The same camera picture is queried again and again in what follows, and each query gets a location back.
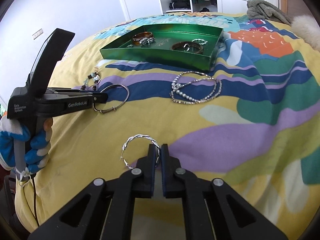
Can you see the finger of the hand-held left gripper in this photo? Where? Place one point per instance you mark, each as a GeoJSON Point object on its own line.
{"type": "Point", "coordinates": [72, 90]}
{"type": "Point", "coordinates": [100, 98]}

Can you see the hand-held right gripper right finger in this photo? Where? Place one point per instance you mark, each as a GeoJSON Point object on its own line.
{"type": "Point", "coordinates": [165, 175]}

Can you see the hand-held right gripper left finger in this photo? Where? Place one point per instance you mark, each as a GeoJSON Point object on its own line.
{"type": "Point", "coordinates": [150, 175]}

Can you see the thin silver bangle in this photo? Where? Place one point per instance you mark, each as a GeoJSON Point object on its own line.
{"type": "Point", "coordinates": [113, 109]}

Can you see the twisted silver hoop earring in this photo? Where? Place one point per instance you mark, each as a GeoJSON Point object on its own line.
{"type": "Point", "coordinates": [197, 40]}
{"type": "Point", "coordinates": [130, 138]}

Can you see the amber bangle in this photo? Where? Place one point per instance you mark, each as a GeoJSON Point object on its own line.
{"type": "Point", "coordinates": [136, 40]}

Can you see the green tray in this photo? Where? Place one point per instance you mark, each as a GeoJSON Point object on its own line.
{"type": "Point", "coordinates": [160, 57]}

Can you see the dark brown bangle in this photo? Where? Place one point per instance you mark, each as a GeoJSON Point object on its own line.
{"type": "Point", "coordinates": [175, 45]}

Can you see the person's left hand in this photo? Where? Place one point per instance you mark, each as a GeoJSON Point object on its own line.
{"type": "Point", "coordinates": [37, 152]}

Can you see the folded black clothes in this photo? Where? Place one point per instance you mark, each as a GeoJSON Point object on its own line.
{"type": "Point", "coordinates": [180, 3]}

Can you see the small black bag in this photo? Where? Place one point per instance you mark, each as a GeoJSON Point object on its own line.
{"type": "Point", "coordinates": [205, 10]}

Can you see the grey fleece blanket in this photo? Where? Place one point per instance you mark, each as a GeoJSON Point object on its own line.
{"type": "Point", "coordinates": [265, 10]}

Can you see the wooden headboard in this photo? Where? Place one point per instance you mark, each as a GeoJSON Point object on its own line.
{"type": "Point", "coordinates": [287, 0]}

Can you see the wall light switch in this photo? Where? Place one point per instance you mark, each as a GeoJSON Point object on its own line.
{"type": "Point", "coordinates": [38, 34]}

